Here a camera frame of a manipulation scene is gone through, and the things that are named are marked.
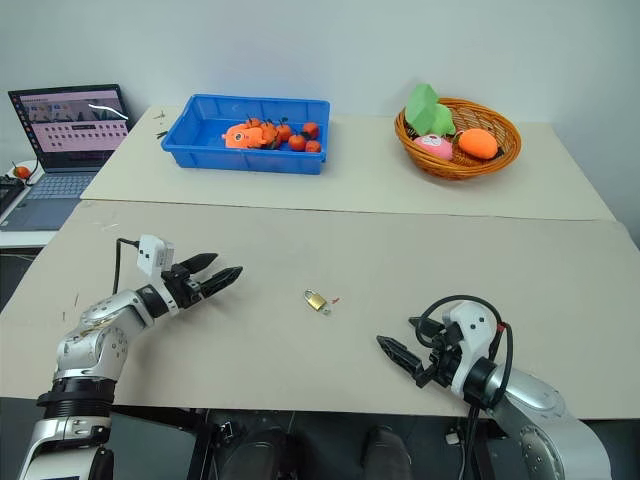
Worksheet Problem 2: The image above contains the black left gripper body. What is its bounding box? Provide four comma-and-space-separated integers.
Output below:
160, 263, 205, 309

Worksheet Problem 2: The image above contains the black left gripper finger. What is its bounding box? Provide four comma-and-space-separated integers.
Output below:
199, 266, 245, 298
179, 252, 220, 274

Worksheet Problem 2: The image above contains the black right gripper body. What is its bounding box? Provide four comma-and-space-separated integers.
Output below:
414, 324, 464, 389

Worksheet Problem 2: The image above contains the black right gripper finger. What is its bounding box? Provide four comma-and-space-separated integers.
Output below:
408, 316, 444, 347
376, 335, 427, 384

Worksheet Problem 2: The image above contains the brass padlock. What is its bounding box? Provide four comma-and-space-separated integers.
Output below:
303, 288, 329, 312

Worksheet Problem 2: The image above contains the dark rounded shape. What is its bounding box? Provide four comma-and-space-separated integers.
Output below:
359, 424, 414, 480

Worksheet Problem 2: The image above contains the blue plastic bin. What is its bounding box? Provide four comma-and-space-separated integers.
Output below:
160, 93, 332, 176

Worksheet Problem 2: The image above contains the orange fish toy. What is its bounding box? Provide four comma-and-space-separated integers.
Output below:
222, 124, 266, 150

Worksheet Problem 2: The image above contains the woven wicker basket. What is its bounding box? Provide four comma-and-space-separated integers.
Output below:
394, 97, 523, 181

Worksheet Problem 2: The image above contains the pink plush toy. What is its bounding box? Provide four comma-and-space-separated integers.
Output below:
412, 133, 455, 162

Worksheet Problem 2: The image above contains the open grey laptop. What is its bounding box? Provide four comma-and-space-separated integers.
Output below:
0, 83, 133, 233

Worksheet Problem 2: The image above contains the orange plush fruit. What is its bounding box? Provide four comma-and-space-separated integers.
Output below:
457, 128, 500, 161

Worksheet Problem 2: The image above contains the black electronic device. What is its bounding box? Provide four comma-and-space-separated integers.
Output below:
0, 174, 26, 217

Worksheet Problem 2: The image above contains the green plush vegetable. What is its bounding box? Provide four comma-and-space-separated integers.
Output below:
404, 83, 458, 138

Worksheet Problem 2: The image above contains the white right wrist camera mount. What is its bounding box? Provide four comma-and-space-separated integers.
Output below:
442, 301, 504, 397

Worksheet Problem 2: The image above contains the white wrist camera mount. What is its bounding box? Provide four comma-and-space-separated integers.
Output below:
136, 233, 179, 301
442, 301, 504, 397

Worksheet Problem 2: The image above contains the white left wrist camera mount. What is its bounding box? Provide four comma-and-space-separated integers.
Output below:
136, 233, 179, 301

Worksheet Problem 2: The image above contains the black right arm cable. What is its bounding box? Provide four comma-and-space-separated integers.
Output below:
418, 294, 515, 480

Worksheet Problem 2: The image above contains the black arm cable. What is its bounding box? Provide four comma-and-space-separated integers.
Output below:
112, 237, 142, 296
418, 294, 515, 480

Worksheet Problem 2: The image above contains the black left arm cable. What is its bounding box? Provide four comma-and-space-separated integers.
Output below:
112, 237, 142, 296

